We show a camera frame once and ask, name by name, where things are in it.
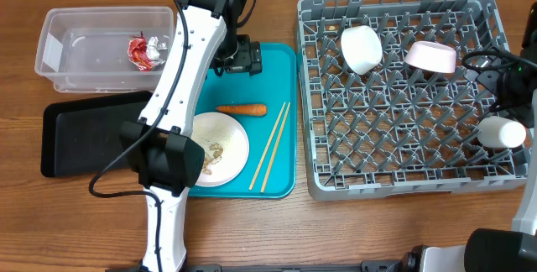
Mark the white small bowl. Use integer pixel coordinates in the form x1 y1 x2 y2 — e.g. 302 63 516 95
341 25 383 75

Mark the orange carrot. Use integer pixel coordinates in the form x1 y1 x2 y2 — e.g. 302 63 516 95
216 104 268 117

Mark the white plate with peanuts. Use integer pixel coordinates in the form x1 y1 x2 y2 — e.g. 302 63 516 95
191 112 250 187

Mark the red snack wrapper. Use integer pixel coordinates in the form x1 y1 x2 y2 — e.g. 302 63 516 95
127 33 168 71

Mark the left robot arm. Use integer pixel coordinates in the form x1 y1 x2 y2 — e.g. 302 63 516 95
120 0 262 271

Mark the grey dishwasher rack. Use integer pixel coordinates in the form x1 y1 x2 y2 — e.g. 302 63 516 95
296 0 529 201

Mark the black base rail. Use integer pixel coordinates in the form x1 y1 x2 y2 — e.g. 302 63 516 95
179 259 420 272

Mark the wooden chopstick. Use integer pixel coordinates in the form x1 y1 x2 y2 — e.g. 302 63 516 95
261 102 291 193
248 102 285 190

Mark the black plastic tray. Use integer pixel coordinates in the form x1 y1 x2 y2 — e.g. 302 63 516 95
40 92 152 178

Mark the teal plastic tray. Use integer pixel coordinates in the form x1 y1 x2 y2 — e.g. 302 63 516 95
190 43 297 199

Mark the white paper cup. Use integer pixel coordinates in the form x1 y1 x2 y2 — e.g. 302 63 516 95
477 116 526 148

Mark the pink shallow bowl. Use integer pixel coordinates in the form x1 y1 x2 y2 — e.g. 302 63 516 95
404 41 456 74

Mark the clear plastic bin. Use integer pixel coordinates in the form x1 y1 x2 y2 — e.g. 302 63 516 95
34 6 175 93

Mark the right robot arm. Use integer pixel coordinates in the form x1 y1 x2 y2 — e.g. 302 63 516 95
399 8 536 272

